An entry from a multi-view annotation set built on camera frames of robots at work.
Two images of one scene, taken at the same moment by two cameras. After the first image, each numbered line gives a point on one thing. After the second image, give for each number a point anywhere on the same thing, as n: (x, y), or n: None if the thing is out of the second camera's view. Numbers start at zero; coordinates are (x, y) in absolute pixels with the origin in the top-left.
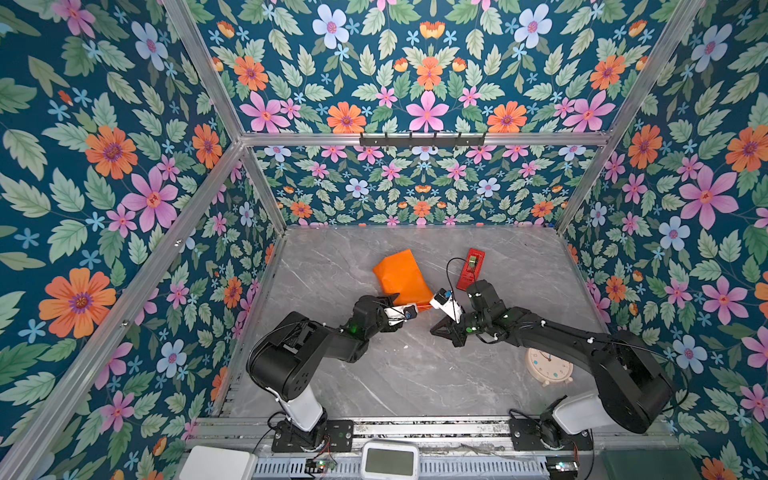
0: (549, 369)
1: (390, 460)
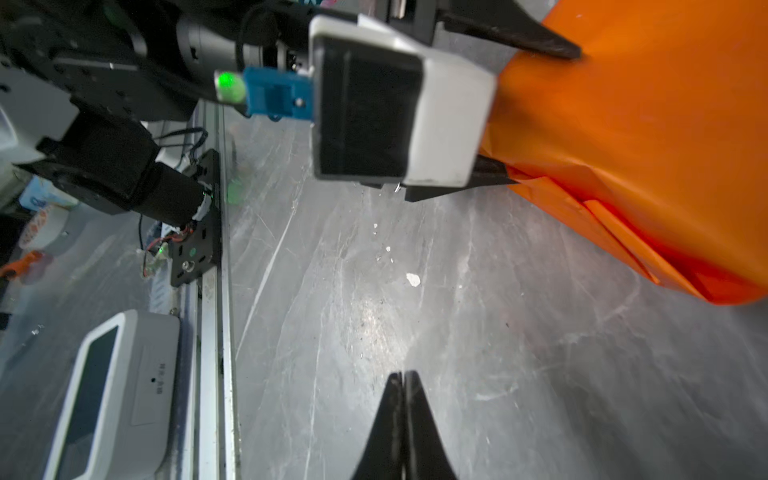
0: None
1: (120, 418)
